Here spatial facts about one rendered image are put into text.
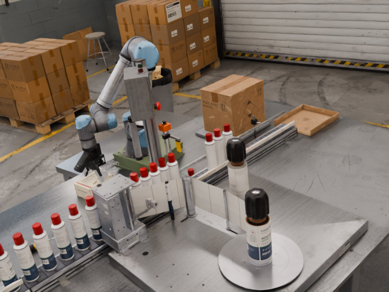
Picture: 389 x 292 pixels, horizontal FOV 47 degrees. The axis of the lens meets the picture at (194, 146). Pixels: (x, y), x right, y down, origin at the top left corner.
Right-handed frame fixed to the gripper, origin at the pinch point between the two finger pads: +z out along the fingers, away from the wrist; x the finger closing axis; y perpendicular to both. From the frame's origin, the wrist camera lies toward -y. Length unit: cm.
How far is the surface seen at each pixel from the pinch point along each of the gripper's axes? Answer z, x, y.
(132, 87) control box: -56, -39, 1
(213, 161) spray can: -7, -50, 35
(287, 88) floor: 83, 75, 364
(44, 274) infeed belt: 1, -34, -55
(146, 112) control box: -44, -42, 4
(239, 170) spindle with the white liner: -18, -77, 18
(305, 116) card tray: 3, -59, 123
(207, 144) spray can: -16, -49, 34
